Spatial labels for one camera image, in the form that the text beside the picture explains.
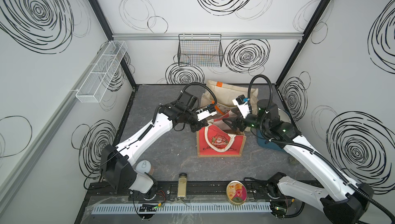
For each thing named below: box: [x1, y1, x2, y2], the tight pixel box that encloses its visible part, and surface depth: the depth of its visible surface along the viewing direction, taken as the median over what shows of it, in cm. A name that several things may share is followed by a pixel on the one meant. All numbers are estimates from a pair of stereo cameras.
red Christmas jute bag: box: [196, 109, 247, 158], surface depth 78 cm
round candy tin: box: [225, 180, 248, 205], surface depth 72 cm
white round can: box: [135, 159, 154, 176], surface depth 78 cm
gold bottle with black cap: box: [177, 172, 188, 200], surface depth 74 cm
